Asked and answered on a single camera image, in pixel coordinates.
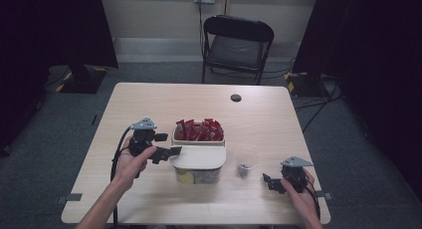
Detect black folding chair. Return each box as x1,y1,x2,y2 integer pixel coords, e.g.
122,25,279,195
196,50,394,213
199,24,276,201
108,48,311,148
201,14,276,87

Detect white box lid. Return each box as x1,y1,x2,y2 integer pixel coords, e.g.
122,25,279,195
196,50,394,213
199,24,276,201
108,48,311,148
169,144,227,170

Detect dark curtain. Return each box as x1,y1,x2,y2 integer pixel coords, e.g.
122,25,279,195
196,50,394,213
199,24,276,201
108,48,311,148
292,0,422,203
0,0,119,157

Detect white storage box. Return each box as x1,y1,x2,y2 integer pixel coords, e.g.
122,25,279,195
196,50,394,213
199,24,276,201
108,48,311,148
169,122,227,185

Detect yellow packet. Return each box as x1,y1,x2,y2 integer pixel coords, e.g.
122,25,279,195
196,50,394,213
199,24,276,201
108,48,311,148
175,168,196,185

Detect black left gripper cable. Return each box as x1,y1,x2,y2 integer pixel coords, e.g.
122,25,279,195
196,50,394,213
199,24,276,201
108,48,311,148
109,126,132,228

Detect person's right hand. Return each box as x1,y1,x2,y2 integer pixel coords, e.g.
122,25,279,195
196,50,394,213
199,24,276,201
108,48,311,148
281,168,321,223

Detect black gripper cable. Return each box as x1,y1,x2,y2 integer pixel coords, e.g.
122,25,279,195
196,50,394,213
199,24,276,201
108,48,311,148
109,126,132,228
307,178,321,221

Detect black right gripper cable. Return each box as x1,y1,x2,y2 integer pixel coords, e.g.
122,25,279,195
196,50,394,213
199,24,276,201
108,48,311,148
307,178,321,221

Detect bunch of red packets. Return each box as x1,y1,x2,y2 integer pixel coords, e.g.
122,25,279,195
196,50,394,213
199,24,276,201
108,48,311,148
174,117,225,142

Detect grey table edge strap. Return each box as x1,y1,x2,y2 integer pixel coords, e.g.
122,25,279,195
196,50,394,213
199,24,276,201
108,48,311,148
56,192,84,205
316,189,334,201

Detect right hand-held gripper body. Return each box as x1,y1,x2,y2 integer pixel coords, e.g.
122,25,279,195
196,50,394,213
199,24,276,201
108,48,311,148
280,155,315,194

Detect dark tea leaves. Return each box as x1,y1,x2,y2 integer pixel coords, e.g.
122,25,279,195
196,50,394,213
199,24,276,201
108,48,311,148
237,162,255,177

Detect black stand base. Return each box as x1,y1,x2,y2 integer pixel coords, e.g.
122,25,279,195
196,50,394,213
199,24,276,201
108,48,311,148
284,71,330,99
55,64,109,95

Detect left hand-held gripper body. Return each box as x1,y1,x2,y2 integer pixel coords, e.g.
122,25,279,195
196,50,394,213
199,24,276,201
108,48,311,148
127,116,158,158

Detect small clear plastic cup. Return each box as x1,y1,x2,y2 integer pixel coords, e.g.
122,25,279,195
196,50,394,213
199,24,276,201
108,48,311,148
235,149,260,179

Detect person's left hand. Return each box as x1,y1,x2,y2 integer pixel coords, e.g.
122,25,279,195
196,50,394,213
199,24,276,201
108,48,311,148
113,137,157,192

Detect black wall cable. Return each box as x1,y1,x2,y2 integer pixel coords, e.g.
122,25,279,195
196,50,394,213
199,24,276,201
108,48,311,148
197,0,205,59

